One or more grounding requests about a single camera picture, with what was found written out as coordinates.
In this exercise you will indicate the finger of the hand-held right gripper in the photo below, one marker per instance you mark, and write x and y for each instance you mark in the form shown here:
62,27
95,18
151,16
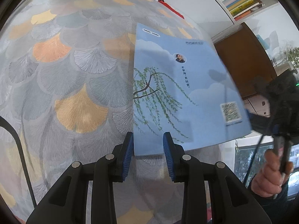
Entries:
259,126

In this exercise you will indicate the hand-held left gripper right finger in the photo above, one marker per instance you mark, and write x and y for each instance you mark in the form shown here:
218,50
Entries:
168,158

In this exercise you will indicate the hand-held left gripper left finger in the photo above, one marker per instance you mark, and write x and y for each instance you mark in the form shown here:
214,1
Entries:
128,158

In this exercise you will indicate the light blue willow book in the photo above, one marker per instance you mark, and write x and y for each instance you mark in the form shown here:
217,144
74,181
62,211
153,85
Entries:
186,86

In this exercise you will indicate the person's right forearm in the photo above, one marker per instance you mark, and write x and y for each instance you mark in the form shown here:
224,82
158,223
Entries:
280,205

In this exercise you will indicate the person's right hand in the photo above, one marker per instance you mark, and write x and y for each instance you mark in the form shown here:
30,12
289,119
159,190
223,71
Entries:
266,175

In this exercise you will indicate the white drawer unit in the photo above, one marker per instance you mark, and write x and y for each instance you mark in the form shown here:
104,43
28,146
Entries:
257,105

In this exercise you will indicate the potted plant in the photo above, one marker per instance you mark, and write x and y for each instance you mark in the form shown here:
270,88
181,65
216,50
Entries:
293,56

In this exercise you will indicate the brown wooden cabinet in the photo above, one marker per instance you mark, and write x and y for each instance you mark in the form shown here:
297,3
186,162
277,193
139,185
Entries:
245,58

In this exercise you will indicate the pale blue box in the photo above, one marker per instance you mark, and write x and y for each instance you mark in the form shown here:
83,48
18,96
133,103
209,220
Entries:
266,43

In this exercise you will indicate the grey ginkgo patterned tablecloth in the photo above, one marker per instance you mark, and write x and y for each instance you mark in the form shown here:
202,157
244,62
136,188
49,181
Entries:
70,74

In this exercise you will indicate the white bookshelf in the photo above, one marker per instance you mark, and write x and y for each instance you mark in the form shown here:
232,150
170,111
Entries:
205,14

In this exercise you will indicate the red tassel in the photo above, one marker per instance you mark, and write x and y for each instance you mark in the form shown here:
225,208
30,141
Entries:
172,9

